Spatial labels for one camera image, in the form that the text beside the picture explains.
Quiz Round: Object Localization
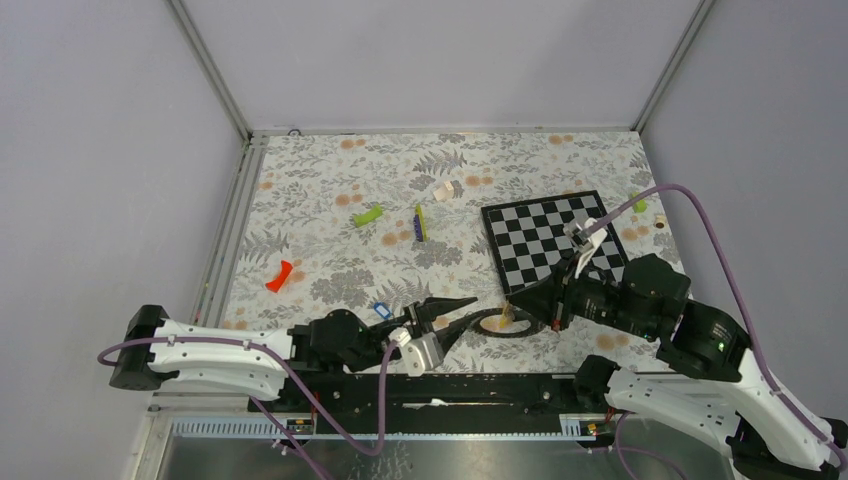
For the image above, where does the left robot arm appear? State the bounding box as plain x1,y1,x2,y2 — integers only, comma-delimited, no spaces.
98,297,476,411

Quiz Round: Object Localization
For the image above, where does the yellow key tag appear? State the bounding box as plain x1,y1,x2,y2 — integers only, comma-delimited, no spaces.
497,302,514,331

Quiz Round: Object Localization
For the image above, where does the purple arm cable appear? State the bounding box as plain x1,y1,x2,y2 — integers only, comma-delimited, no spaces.
97,334,402,480
582,184,848,480

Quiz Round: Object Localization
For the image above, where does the blue key tag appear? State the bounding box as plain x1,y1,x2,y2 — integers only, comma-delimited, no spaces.
373,302,393,320

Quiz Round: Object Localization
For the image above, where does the large silver keyring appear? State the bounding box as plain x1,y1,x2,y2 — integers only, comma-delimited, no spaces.
470,308,545,339

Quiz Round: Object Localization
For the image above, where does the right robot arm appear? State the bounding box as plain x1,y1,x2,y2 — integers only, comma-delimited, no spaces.
509,255,847,479

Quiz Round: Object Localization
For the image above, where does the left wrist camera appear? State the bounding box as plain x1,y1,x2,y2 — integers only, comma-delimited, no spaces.
389,328,445,377

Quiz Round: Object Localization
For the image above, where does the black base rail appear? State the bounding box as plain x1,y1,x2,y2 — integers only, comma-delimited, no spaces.
247,372,617,437

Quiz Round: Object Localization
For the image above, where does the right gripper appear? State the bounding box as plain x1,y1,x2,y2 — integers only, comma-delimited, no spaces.
506,248,657,337

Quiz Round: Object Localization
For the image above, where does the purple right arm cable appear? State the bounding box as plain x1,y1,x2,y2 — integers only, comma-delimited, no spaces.
582,184,848,480

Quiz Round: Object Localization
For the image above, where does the black white chessboard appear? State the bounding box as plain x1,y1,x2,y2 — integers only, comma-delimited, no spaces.
481,190,607,295

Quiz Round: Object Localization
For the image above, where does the cream toy block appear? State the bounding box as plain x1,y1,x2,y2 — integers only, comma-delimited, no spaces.
433,181,457,202

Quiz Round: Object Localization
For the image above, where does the green curved block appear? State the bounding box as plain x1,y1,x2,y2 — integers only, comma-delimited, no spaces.
352,204,383,228

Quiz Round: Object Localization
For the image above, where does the small green block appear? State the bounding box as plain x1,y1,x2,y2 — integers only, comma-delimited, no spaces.
632,198,647,214

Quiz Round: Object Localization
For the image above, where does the floral table mat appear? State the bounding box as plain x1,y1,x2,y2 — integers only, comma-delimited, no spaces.
218,132,655,330

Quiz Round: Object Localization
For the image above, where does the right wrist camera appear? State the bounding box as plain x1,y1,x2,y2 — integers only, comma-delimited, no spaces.
563,217,607,283

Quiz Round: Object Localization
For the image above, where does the red curved block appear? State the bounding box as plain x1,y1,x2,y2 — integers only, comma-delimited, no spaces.
265,260,294,293

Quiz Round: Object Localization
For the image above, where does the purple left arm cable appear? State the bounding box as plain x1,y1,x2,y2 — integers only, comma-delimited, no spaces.
97,334,402,480

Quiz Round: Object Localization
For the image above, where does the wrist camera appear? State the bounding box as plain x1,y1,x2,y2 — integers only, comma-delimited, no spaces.
389,328,445,377
563,217,607,283

